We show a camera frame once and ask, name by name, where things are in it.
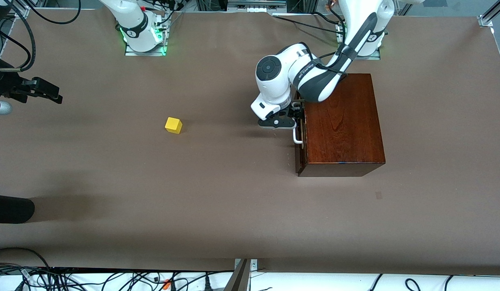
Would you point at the aluminium corner bracket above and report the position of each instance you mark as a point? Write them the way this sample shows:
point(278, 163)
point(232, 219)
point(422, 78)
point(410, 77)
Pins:
point(485, 20)

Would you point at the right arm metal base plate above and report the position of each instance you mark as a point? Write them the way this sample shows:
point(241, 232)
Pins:
point(153, 53)

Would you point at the aluminium frame profile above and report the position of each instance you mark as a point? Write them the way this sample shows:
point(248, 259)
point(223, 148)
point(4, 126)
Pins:
point(23, 9)

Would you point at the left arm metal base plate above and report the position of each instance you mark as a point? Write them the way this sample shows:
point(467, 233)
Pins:
point(373, 57)

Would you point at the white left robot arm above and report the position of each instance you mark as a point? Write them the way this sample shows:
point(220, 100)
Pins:
point(280, 79)

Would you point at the black ribbed cylinder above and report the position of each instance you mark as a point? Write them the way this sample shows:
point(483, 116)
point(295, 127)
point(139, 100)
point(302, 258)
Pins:
point(11, 208)

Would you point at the aluminium profile post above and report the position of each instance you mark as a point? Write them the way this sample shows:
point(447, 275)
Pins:
point(240, 279)

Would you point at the dark wooden cabinet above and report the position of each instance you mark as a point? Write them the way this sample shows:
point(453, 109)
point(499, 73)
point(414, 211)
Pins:
point(343, 121)

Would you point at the grey metal rail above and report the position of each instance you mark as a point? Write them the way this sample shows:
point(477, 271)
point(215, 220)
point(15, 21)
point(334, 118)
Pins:
point(256, 5)

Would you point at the yellow wooden block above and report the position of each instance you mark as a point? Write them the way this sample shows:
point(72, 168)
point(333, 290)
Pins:
point(173, 126)

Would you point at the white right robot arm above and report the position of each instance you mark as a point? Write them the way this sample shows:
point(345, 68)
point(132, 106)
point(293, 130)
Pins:
point(130, 20)

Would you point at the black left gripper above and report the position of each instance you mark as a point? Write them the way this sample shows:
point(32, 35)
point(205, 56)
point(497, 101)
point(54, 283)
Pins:
point(295, 110)

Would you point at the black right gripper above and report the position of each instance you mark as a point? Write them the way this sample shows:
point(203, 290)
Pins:
point(5, 83)

